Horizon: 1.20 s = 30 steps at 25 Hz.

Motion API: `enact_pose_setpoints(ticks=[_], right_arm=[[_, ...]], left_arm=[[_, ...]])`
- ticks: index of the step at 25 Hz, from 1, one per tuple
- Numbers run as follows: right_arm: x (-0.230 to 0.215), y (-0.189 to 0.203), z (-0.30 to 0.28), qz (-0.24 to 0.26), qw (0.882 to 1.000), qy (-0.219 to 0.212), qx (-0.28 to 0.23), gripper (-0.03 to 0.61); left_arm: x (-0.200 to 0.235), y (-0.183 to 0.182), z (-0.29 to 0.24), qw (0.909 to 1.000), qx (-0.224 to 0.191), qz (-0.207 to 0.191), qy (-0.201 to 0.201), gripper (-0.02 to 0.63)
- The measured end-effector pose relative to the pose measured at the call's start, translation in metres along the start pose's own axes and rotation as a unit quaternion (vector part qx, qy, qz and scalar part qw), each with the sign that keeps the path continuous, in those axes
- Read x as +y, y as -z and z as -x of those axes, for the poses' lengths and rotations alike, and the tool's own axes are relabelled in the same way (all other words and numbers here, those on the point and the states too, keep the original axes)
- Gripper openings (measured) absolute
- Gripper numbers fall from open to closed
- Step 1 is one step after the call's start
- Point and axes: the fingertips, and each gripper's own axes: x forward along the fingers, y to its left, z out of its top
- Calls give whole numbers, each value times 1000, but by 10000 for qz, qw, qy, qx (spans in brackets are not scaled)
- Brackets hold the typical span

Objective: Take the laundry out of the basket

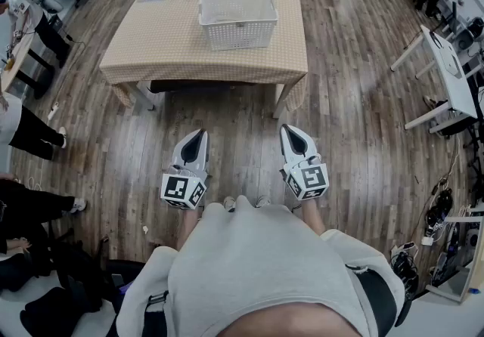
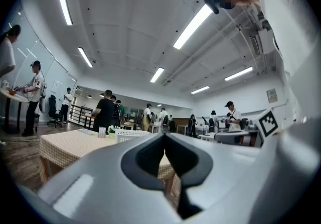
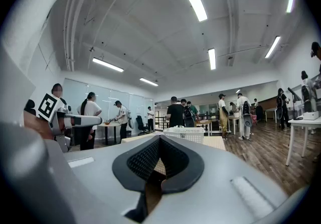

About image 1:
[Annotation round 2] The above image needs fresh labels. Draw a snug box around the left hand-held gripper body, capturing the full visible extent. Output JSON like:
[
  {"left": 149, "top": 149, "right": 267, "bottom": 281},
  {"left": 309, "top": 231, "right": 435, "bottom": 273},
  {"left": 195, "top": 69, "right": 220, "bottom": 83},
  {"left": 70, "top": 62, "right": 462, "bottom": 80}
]
[{"left": 160, "top": 156, "right": 211, "bottom": 212}]

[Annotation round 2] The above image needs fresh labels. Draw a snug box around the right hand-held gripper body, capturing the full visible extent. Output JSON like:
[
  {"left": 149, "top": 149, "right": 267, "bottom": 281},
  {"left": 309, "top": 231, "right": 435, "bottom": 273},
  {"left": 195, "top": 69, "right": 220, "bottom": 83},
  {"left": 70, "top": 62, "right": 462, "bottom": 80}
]
[{"left": 281, "top": 153, "right": 328, "bottom": 201}]

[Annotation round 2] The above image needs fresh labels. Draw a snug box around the white plastic laundry basket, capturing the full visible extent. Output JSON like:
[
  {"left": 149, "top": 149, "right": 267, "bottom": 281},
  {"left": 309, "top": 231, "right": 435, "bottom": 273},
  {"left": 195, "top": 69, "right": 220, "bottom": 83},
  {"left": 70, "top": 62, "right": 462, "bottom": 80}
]
[{"left": 197, "top": 0, "right": 280, "bottom": 52}]

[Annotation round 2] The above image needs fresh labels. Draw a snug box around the person's left forearm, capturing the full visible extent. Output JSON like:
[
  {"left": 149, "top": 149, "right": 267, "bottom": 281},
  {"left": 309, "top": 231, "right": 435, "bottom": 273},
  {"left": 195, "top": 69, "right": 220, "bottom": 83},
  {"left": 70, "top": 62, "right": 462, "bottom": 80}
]
[{"left": 175, "top": 206, "right": 205, "bottom": 253}]

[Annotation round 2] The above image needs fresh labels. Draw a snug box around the person's right forearm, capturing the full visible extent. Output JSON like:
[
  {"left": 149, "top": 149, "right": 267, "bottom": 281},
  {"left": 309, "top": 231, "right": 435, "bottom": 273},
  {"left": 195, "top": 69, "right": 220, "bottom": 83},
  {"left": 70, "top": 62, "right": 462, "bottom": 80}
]
[{"left": 300, "top": 197, "right": 327, "bottom": 237}]

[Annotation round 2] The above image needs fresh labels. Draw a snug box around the person's grey sweatshirt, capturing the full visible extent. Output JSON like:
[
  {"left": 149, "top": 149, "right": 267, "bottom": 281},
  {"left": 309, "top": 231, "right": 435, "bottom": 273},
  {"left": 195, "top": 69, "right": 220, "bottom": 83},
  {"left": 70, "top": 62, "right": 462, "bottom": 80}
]
[{"left": 115, "top": 195, "right": 406, "bottom": 337}]

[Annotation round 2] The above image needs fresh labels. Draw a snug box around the beige checkered tablecloth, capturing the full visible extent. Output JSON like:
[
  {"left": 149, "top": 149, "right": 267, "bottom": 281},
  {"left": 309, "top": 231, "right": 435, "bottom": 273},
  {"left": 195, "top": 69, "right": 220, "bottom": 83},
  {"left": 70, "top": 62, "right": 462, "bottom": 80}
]
[{"left": 98, "top": 0, "right": 309, "bottom": 112}]

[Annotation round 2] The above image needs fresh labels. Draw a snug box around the white power strip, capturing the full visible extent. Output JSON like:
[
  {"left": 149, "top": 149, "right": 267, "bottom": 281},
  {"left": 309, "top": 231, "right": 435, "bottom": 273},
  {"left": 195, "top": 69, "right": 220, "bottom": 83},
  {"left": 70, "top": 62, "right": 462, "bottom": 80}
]
[{"left": 46, "top": 100, "right": 61, "bottom": 122}]

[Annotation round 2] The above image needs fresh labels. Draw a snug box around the white desk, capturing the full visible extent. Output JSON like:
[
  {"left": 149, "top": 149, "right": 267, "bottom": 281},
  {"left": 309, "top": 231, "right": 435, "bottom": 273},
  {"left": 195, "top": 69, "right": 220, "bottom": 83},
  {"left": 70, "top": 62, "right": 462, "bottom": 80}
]
[{"left": 390, "top": 24, "right": 482, "bottom": 136}]

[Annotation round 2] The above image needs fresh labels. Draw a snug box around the round wooden table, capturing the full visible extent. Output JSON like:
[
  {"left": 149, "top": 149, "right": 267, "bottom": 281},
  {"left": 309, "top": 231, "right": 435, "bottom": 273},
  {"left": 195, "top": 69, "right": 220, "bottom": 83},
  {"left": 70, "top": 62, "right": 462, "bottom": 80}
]
[{"left": 0, "top": 31, "right": 38, "bottom": 95}]

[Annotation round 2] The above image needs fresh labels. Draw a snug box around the black shoulder strap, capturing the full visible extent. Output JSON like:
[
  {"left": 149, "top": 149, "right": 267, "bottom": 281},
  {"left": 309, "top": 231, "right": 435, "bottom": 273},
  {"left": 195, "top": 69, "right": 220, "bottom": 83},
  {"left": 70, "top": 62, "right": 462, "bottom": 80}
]
[
  {"left": 142, "top": 289, "right": 170, "bottom": 337},
  {"left": 346, "top": 263, "right": 414, "bottom": 329}
]

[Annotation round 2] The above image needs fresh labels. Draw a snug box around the bundle of black cables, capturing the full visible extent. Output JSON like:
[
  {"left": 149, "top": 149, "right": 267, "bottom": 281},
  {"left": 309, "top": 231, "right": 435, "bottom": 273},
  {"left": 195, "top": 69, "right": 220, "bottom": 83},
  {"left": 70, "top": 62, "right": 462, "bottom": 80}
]
[{"left": 389, "top": 176, "right": 464, "bottom": 291}]

